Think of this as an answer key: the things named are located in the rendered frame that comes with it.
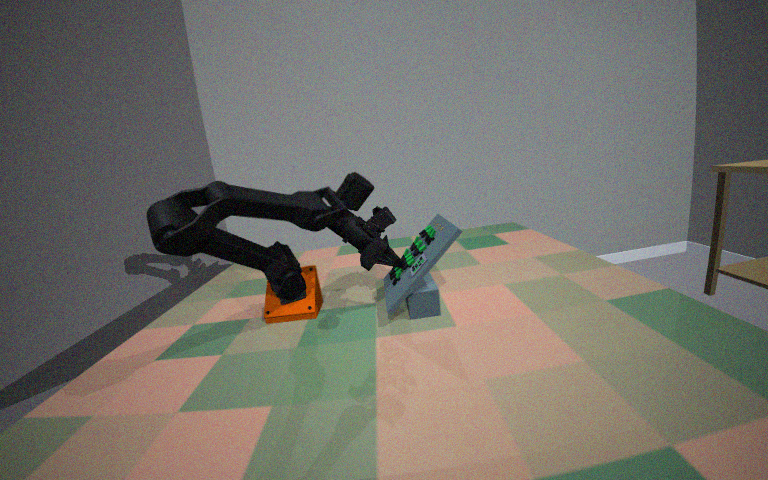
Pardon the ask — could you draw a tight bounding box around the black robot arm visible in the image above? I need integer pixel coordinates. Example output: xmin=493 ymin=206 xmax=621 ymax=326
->
xmin=147 ymin=173 xmax=375 ymax=306

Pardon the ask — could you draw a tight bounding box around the grey switch panel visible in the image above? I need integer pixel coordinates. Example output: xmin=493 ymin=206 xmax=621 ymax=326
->
xmin=384 ymin=214 xmax=462 ymax=320

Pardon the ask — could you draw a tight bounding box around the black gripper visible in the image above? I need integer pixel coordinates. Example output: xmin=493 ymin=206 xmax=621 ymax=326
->
xmin=340 ymin=215 xmax=405 ymax=271

